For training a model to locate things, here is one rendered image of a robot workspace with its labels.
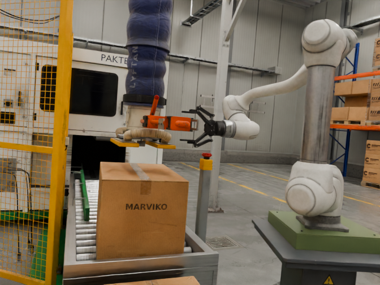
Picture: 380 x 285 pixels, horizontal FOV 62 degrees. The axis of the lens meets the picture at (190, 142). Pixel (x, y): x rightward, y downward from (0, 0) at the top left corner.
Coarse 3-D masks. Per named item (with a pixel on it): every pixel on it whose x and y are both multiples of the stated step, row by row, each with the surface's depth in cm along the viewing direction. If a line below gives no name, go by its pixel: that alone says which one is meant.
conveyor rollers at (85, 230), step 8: (80, 184) 314; (88, 184) 316; (96, 184) 319; (80, 192) 280; (88, 192) 282; (96, 192) 285; (80, 200) 254; (96, 200) 258; (80, 208) 236; (96, 208) 240; (80, 216) 212; (96, 216) 215; (80, 224) 195; (88, 224) 196; (80, 232) 185; (88, 232) 186; (80, 240) 170; (88, 240) 171; (80, 248) 160; (88, 248) 161; (184, 248) 171; (80, 256) 152; (88, 256) 153
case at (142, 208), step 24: (120, 168) 174; (144, 168) 181; (168, 168) 189; (120, 192) 140; (144, 192) 143; (168, 192) 147; (120, 216) 141; (144, 216) 144; (168, 216) 147; (96, 240) 167; (120, 240) 142; (144, 240) 145; (168, 240) 148
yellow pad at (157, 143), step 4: (144, 140) 186; (152, 140) 181; (156, 140) 181; (160, 140) 168; (148, 144) 175; (152, 144) 167; (156, 144) 160; (160, 144) 160; (164, 144) 162; (168, 144) 162; (160, 148) 159; (164, 148) 159; (168, 148) 160; (172, 148) 161
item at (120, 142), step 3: (111, 138) 180; (114, 138) 177; (117, 138) 176; (120, 138) 174; (111, 141) 176; (114, 141) 165; (117, 141) 157; (120, 141) 156; (123, 141) 154; (126, 141) 155; (129, 141) 155; (132, 141) 157; (117, 144) 156; (120, 144) 151; (123, 144) 152; (126, 144) 152; (129, 144) 153; (132, 144) 153; (135, 144) 154; (138, 144) 154; (135, 147) 154; (138, 147) 155
